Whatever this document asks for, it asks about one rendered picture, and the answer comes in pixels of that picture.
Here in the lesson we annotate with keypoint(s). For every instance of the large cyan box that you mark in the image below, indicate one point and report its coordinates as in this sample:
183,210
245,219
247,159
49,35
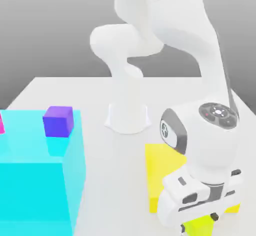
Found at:
32,196

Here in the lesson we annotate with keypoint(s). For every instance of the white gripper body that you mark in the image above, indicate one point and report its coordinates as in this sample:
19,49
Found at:
170,214

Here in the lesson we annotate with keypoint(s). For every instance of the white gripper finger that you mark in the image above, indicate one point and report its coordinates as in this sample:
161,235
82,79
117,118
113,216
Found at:
182,229
214,217

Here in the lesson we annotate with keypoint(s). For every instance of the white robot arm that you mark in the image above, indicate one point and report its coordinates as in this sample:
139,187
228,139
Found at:
176,20

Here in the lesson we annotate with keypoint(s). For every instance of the small magenta cube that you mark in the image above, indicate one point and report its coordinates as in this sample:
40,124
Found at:
1,125

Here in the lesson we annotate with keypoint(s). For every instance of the small purple cube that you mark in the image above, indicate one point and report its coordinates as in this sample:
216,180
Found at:
58,126

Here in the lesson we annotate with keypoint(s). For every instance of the small lime cube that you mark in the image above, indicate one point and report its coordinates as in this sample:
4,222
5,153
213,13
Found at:
200,227

